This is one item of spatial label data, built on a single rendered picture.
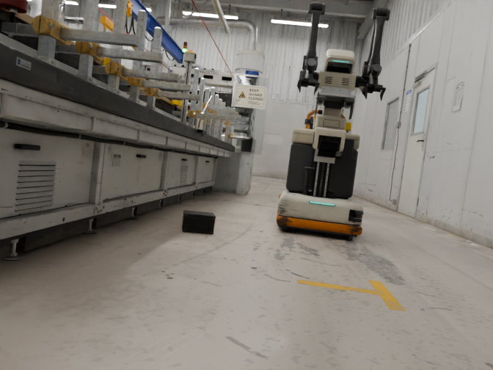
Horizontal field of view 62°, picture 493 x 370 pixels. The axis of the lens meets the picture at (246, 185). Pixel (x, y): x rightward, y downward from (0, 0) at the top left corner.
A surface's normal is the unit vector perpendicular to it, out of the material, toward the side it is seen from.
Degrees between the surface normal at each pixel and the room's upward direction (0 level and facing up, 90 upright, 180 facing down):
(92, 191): 90
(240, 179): 90
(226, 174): 90
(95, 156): 90
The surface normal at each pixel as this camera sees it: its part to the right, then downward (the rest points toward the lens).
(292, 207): -0.09, 0.04
